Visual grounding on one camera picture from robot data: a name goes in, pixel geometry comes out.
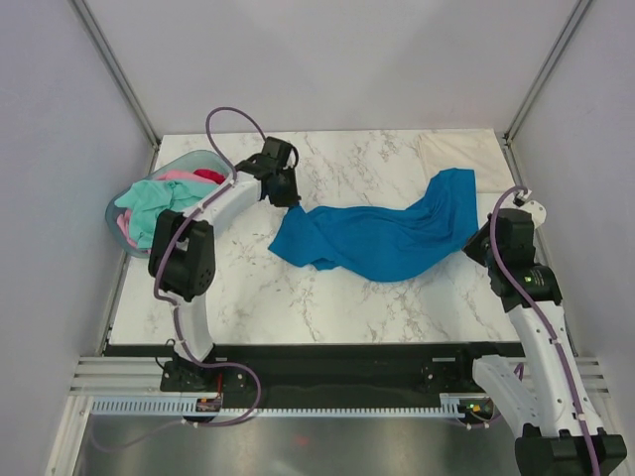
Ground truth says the blue t-shirt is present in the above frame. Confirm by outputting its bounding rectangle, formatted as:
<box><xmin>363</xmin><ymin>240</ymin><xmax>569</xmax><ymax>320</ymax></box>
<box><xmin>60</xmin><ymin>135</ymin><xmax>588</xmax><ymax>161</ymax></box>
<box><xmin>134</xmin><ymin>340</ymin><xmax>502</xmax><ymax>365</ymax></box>
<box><xmin>269</xmin><ymin>169</ymin><xmax>478</xmax><ymax>283</ymax></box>

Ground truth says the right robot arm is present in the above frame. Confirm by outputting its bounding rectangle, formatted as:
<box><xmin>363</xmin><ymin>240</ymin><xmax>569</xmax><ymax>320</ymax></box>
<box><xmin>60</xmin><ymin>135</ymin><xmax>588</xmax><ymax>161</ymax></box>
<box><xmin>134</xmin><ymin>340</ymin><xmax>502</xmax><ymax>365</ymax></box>
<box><xmin>453</xmin><ymin>198</ymin><xmax>627</xmax><ymax>475</ymax></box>

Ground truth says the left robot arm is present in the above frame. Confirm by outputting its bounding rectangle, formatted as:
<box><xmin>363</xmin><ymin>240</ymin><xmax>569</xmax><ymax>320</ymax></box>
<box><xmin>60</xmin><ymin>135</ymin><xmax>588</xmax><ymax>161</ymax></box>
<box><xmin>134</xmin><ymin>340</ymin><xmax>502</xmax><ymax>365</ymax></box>
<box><xmin>148</xmin><ymin>137</ymin><xmax>301</xmax><ymax>390</ymax></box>

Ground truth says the red t-shirt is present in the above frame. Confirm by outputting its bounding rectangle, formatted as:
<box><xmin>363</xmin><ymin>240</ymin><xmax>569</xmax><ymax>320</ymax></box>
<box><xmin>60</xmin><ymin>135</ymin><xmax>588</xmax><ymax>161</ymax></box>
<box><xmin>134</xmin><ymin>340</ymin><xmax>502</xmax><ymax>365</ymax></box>
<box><xmin>193</xmin><ymin>169</ymin><xmax>226</xmax><ymax>184</ymax></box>

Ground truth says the folded cream t-shirt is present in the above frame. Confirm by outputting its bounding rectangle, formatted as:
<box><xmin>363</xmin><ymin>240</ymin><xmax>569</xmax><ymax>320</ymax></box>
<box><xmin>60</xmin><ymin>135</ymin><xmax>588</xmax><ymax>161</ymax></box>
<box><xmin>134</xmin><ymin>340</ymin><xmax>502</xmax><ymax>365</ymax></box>
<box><xmin>417</xmin><ymin>129</ymin><xmax>515</xmax><ymax>193</ymax></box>

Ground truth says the grey plastic laundry basket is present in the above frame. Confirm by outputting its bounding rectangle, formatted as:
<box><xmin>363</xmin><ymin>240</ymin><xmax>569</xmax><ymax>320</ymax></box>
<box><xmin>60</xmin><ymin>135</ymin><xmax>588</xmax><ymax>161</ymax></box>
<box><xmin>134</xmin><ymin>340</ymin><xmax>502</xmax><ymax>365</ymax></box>
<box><xmin>105</xmin><ymin>150</ymin><xmax>232</xmax><ymax>258</ymax></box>

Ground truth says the teal t-shirt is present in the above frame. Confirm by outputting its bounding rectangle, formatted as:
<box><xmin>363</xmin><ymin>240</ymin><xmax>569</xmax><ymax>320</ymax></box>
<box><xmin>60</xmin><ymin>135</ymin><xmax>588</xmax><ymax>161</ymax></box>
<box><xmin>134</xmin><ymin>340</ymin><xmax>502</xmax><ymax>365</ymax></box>
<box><xmin>115</xmin><ymin>179</ymin><xmax>217</xmax><ymax>250</ymax></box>

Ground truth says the pink t-shirt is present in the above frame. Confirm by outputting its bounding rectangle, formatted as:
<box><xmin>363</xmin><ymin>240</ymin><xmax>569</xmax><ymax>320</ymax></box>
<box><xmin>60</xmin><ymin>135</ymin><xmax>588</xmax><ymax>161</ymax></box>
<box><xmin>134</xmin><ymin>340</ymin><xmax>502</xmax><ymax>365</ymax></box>
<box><xmin>116</xmin><ymin>170</ymin><xmax>205</xmax><ymax>252</ymax></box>

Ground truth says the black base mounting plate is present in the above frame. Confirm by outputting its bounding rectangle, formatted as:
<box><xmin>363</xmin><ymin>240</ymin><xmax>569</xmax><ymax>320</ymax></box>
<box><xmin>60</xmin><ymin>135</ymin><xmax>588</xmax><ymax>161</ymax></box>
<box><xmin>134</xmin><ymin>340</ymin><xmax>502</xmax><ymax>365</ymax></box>
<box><xmin>158</xmin><ymin>341</ymin><xmax>527</xmax><ymax>411</ymax></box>

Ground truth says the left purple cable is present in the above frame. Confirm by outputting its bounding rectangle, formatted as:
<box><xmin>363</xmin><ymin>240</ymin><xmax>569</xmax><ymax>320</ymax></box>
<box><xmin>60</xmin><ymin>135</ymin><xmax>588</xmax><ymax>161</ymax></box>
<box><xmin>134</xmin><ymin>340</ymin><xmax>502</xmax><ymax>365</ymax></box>
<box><xmin>91</xmin><ymin>106</ymin><xmax>269</xmax><ymax>452</ymax></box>

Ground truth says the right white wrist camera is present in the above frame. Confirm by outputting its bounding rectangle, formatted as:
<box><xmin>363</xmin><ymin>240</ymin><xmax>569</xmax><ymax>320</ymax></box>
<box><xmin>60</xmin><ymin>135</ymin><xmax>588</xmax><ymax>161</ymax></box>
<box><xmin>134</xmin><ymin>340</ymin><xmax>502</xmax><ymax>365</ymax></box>
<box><xmin>513</xmin><ymin>189</ymin><xmax>547</xmax><ymax>229</ymax></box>

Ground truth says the right aluminium frame post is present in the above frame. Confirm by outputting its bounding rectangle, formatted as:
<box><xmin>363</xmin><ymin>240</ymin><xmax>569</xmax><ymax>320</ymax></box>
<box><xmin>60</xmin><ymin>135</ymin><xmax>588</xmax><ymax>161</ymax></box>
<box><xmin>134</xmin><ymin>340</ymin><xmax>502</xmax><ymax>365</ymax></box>
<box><xmin>501</xmin><ymin>0</ymin><xmax>594</xmax><ymax>145</ymax></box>

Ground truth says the aluminium frame post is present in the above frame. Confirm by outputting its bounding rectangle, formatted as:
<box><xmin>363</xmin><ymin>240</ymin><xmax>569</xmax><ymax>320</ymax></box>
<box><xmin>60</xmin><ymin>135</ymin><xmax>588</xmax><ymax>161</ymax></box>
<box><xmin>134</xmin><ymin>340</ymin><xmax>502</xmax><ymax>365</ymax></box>
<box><xmin>68</xmin><ymin>0</ymin><xmax>161</xmax><ymax>151</ymax></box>
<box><xmin>501</xmin><ymin>0</ymin><xmax>594</xmax><ymax>145</ymax></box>

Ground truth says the white slotted cable duct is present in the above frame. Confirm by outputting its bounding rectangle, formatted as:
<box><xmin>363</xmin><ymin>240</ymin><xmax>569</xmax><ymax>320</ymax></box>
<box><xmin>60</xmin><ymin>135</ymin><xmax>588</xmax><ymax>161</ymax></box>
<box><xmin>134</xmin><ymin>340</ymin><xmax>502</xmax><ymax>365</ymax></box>
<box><xmin>90</xmin><ymin>394</ymin><xmax>482</xmax><ymax>418</ymax></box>

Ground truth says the aluminium rail profile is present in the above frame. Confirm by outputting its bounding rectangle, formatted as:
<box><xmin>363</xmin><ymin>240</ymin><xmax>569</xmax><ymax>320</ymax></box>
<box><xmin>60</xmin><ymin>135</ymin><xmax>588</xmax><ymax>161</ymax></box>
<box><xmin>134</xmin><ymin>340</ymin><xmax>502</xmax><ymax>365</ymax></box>
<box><xmin>69</xmin><ymin>357</ymin><xmax>163</xmax><ymax>396</ymax></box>

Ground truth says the left aluminium frame post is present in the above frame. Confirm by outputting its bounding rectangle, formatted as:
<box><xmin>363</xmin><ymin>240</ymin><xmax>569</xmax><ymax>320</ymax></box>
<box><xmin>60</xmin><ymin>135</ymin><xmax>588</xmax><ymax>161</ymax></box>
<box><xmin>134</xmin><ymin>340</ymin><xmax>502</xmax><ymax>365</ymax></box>
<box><xmin>68</xmin><ymin>0</ymin><xmax>161</xmax><ymax>151</ymax></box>

